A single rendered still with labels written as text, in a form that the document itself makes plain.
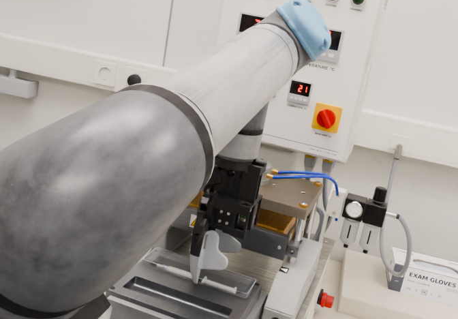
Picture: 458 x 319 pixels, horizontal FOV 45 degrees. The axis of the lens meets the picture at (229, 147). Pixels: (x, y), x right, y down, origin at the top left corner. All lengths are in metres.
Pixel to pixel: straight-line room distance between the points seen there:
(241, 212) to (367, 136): 0.79
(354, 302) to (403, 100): 0.57
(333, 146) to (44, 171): 0.89
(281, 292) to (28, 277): 0.66
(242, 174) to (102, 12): 1.04
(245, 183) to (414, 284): 0.78
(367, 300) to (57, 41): 1.19
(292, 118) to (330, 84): 0.11
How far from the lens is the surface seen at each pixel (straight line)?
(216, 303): 0.87
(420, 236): 1.70
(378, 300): 1.45
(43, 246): 0.33
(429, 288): 1.53
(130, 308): 0.80
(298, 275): 0.99
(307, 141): 1.17
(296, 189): 1.07
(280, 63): 0.57
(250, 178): 0.83
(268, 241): 1.00
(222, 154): 0.81
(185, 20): 1.67
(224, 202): 0.83
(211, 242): 0.87
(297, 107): 1.16
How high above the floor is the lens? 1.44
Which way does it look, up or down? 15 degrees down
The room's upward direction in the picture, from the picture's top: 10 degrees clockwise
